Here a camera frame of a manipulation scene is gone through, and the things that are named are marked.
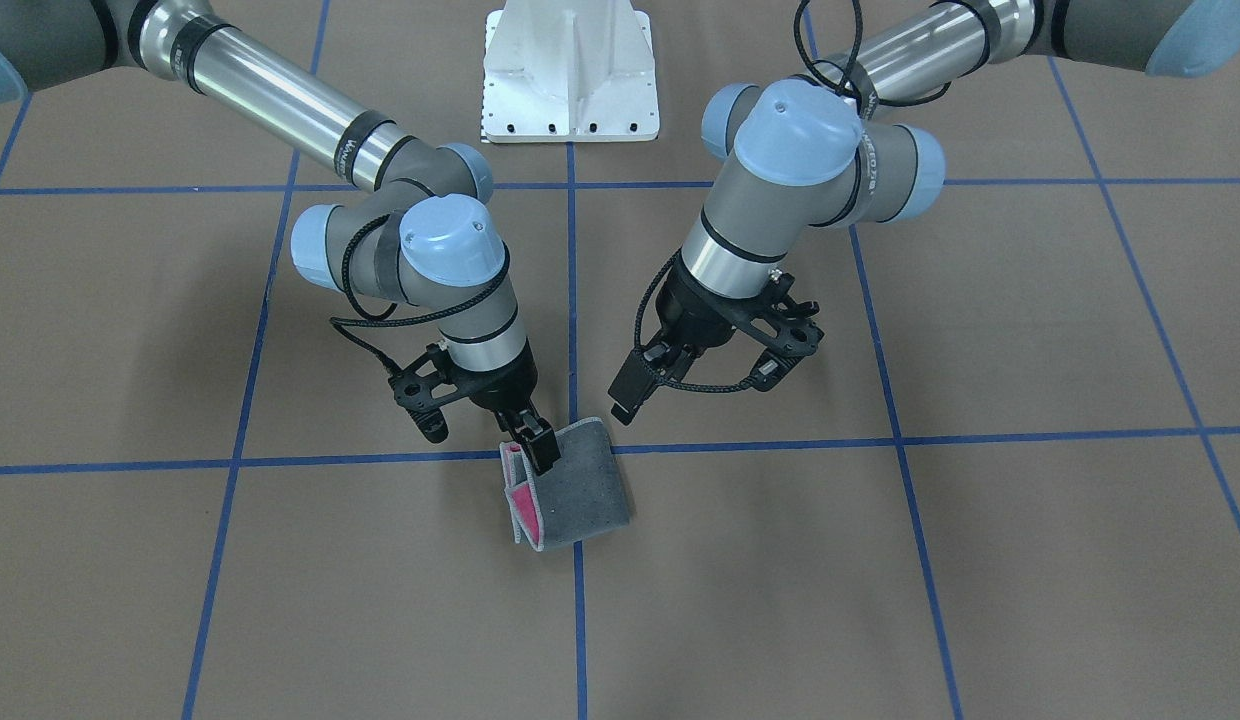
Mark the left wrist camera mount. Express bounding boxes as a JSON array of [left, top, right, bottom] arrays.
[[742, 269, 825, 392]]

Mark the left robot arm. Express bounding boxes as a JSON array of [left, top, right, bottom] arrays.
[[608, 1, 1240, 424]]

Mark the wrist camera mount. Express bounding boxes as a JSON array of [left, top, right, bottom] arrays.
[[388, 343, 454, 445], [742, 269, 825, 392]]

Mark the pink and grey towel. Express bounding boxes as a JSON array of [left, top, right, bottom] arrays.
[[498, 416, 632, 551]]

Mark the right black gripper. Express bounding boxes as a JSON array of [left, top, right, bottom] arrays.
[[454, 354, 562, 477]]

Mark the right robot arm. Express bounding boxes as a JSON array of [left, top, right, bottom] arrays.
[[0, 1, 560, 473]]

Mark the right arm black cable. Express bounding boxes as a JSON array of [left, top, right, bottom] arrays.
[[329, 208, 511, 379]]

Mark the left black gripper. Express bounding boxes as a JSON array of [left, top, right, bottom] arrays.
[[608, 258, 771, 428]]

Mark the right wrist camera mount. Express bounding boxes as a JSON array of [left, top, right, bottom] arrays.
[[388, 343, 454, 445]]

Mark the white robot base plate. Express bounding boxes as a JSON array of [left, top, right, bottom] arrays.
[[480, 1, 661, 143]]

